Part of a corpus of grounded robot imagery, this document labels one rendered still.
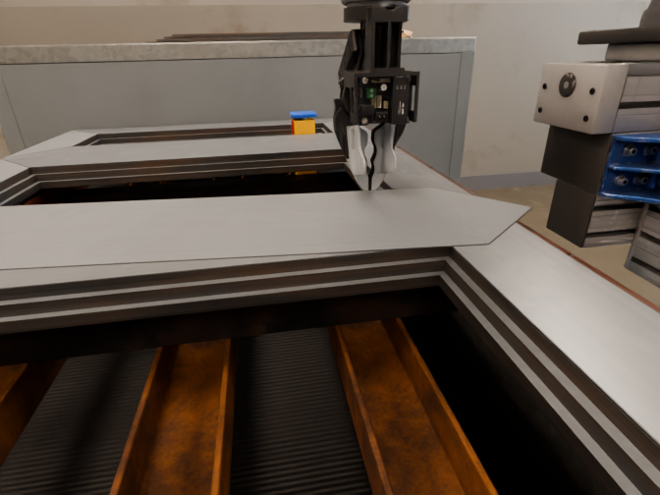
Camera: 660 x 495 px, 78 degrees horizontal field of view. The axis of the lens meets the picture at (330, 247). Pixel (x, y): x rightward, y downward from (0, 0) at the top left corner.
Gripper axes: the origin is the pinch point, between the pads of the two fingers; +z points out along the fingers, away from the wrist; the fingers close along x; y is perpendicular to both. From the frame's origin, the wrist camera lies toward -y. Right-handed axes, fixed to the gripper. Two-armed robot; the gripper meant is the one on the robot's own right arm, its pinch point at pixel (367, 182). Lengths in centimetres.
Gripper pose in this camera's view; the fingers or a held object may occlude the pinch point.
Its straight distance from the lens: 55.3
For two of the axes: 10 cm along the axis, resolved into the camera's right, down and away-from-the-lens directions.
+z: 0.2, 9.0, 4.3
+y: 1.7, 4.2, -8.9
